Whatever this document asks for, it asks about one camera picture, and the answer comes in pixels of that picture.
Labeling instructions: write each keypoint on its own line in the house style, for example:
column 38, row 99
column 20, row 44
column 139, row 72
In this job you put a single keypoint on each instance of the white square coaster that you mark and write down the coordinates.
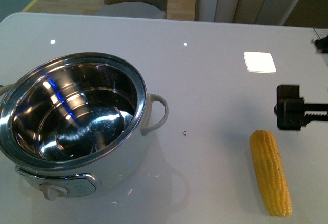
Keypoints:
column 259, row 62

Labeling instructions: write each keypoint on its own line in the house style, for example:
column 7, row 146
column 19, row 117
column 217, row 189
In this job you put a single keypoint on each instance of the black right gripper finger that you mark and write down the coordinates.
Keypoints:
column 293, row 112
column 321, row 45

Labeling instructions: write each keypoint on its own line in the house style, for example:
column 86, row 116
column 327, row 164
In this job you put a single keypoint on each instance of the white electric cooking pot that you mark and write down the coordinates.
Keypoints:
column 78, row 123

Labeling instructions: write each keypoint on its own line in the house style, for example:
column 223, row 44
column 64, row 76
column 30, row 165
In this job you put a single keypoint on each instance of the table label sticker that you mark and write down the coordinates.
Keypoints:
column 321, row 32

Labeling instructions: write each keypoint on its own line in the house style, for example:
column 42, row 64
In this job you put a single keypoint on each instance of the yellow corn cob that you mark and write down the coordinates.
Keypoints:
column 270, row 174

